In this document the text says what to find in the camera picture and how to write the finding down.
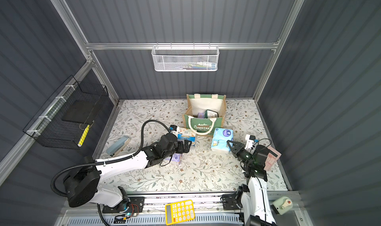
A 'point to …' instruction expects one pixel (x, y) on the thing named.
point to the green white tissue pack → (209, 114)
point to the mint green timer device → (283, 205)
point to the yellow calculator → (179, 212)
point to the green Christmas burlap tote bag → (199, 103)
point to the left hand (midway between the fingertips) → (187, 144)
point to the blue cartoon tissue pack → (221, 137)
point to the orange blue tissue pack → (187, 134)
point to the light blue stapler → (118, 146)
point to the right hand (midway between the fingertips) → (230, 144)
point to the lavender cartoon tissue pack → (200, 115)
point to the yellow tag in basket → (83, 136)
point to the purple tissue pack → (176, 158)
